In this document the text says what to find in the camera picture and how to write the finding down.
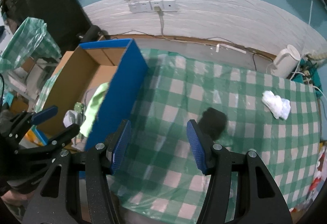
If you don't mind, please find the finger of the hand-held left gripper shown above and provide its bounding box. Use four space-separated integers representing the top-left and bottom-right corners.
15 123 80 156
10 106 59 128

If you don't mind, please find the yellow packet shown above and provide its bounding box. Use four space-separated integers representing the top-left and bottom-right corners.
25 127 49 146

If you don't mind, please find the light green cloth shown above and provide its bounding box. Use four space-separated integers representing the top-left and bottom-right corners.
80 82 110 138

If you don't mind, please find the white plastic packet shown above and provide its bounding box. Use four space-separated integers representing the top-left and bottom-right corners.
63 110 80 129

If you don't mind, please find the cardboard box with blue edge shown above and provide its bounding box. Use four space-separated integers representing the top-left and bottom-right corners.
36 38 150 153

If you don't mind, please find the grey metal rack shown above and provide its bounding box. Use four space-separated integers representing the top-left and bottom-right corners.
6 59 43 102

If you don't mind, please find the green checked plastic sheet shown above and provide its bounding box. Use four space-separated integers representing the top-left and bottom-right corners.
38 68 65 113
0 17 63 74

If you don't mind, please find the black cloth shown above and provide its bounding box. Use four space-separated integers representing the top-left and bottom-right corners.
198 107 228 141

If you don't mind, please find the white plastic strip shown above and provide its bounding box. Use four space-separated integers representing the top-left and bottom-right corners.
216 44 247 54

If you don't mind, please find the grey plug with cable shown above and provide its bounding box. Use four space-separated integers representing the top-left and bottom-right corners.
154 6 165 36

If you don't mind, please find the white electric kettle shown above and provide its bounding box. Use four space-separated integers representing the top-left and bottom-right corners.
266 44 302 79

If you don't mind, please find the green bubble wrap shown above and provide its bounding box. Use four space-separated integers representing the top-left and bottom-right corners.
74 102 85 122

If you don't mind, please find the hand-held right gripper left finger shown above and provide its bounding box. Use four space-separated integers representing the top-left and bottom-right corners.
23 119 132 224

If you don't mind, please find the red white printed bag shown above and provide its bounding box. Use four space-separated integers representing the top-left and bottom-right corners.
291 141 327 215

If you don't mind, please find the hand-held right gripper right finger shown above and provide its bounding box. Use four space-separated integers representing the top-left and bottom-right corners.
186 119 293 224

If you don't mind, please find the grey cloth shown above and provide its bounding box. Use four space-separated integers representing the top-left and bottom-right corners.
82 86 100 104

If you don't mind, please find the green checked tablecloth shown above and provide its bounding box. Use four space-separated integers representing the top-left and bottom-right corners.
106 48 322 224

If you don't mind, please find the white crumpled cloth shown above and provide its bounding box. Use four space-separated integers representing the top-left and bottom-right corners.
262 90 292 120

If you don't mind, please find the black cylindrical device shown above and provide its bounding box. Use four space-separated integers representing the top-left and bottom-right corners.
79 25 103 44

